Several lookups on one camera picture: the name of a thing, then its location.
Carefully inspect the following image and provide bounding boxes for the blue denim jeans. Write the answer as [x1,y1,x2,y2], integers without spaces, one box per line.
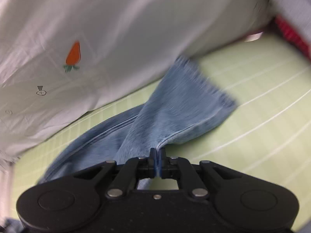
[39,57,237,183]

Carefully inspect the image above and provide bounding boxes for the white carrot print sheet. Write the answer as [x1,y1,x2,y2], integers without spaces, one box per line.
[1,0,310,165]

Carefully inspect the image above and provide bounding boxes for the red folded garment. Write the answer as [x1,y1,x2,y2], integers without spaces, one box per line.
[274,15,310,60]

